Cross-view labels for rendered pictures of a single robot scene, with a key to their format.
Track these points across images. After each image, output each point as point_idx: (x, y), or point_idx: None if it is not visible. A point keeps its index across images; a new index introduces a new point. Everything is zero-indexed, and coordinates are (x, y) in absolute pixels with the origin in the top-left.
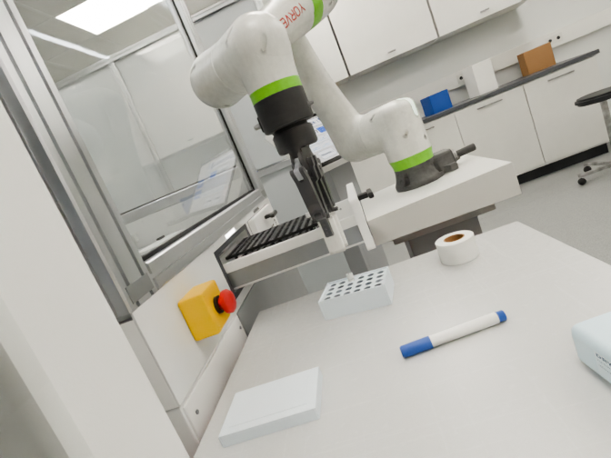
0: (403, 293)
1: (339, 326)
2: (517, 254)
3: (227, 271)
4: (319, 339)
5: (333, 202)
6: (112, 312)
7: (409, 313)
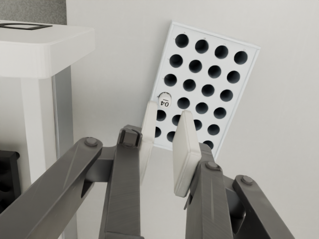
0: (229, 15)
1: (249, 127)
2: None
3: None
4: (261, 156)
5: (94, 145)
6: None
7: (304, 24)
